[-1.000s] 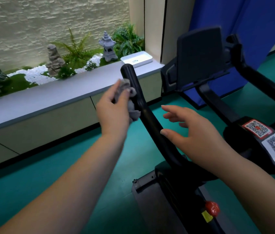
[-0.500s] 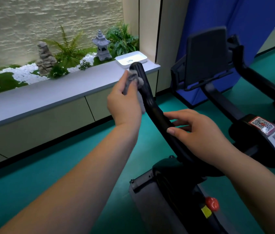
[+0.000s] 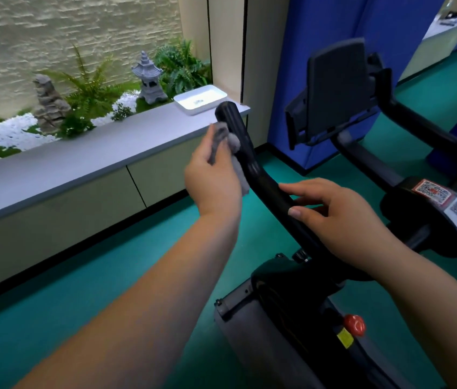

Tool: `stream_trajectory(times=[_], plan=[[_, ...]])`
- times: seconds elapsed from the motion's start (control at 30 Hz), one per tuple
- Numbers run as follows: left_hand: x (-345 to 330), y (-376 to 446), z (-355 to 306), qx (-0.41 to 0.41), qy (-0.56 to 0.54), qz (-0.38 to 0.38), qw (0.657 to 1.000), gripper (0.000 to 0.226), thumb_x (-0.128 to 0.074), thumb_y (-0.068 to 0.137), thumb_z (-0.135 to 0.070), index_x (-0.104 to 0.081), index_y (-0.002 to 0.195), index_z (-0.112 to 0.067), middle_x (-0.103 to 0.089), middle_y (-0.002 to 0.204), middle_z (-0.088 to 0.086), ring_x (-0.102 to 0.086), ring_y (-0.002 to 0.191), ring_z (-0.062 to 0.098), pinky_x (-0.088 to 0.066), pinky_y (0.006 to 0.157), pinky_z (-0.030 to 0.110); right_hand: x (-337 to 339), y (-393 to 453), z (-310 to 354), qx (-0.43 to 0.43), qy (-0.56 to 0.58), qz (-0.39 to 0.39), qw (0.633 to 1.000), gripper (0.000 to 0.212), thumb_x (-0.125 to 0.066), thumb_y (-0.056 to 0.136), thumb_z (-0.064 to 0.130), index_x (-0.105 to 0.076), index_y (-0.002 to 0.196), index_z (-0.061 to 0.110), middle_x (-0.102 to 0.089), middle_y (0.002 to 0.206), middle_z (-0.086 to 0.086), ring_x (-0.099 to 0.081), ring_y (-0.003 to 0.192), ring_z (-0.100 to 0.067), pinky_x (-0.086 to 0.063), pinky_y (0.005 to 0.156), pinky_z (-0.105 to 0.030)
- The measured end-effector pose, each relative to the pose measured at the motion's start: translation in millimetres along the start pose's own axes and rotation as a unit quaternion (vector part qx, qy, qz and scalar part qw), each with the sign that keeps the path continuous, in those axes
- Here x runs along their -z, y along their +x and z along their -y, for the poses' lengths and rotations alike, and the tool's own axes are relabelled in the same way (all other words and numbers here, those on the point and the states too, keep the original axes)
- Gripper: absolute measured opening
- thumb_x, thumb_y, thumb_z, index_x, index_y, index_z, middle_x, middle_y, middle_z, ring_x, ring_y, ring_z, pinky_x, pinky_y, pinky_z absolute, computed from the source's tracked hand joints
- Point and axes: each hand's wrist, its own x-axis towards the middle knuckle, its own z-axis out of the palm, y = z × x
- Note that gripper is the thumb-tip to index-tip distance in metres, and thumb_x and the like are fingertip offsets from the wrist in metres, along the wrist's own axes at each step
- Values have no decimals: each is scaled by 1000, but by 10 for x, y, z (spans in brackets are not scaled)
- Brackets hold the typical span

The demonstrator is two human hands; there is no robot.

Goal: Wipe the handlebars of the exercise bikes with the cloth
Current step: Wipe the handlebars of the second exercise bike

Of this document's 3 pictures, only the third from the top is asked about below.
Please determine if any person's left hand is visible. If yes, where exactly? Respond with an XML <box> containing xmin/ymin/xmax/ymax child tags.
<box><xmin>184</xmin><ymin>122</ymin><xmax>244</xmax><ymax>218</ymax></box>

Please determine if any person's right hand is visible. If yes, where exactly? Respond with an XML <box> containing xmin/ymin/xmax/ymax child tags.
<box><xmin>279</xmin><ymin>178</ymin><xmax>399</xmax><ymax>279</ymax></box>

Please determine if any grey cleaning cloth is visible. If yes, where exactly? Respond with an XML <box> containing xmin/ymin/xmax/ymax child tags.
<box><xmin>208</xmin><ymin>122</ymin><xmax>250</xmax><ymax>197</ymax></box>

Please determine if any white plastic tray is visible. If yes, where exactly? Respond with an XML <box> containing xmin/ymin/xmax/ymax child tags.
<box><xmin>173</xmin><ymin>84</ymin><xmax>229</xmax><ymax>116</ymax></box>

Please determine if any person's left forearm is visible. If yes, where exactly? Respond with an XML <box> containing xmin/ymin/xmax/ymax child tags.
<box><xmin>14</xmin><ymin>214</ymin><xmax>241</xmax><ymax>389</ymax></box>

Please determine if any person's right forearm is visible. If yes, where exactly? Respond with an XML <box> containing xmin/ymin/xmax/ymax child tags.
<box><xmin>374</xmin><ymin>246</ymin><xmax>457</xmax><ymax>389</ymax></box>

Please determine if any small dark green plant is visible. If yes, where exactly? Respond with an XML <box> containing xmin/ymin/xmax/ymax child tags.
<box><xmin>111</xmin><ymin>103</ymin><xmax>134</xmax><ymax>122</ymax></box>
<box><xmin>56</xmin><ymin>115</ymin><xmax>96</xmax><ymax>139</ymax></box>

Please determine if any grey stone pagoda lantern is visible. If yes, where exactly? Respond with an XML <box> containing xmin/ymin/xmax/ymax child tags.
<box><xmin>131</xmin><ymin>50</ymin><xmax>169</xmax><ymax>105</ymax></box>

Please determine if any large dark green fern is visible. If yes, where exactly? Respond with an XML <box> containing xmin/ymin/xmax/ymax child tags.
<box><xmin>153</xmin><ymin>38</ymin><xmax>213</xmax><ymax>98</ymax></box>

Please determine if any grey-topped beige cabinet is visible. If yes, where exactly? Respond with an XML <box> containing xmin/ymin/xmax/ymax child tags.
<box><xmin>398</xmin><ymin>0</ymin><xmax>457</xmax><ymax>82</ymax></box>
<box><xmin>0</xmin><ymin>102</ymin><xmax>252</xmax><ymax>298</ymax></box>

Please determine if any black tablet holder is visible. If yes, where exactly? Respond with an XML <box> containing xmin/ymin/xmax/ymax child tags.
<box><xmin>285</xmin><ymin>38</ymin><xmax>383</xmax><ymax>150</ymax></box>

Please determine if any grey floor mat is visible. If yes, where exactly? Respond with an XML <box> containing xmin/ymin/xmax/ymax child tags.
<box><xmin>214</xmin><ymin>279</ymin><xmax>415</xmax><ymax>389</ymax></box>

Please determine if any light green fern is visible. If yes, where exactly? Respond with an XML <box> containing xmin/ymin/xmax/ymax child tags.
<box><xmin>44</xmin><ymin>44</ymin><xmax>140</xmax><ymax>118</ymax></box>

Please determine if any grey stacked rock sculpture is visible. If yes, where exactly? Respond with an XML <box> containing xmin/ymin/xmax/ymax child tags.
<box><xmin>32</xmin><ymin>73</ymin><xmax>72</xmax><ymax>134</ymax></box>

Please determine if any white pebble path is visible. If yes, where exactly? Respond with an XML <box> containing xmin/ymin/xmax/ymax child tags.
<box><xmin>0</xmin><ymin>91</ymin><xmax>140</xmax><ymax>152</ymax></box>

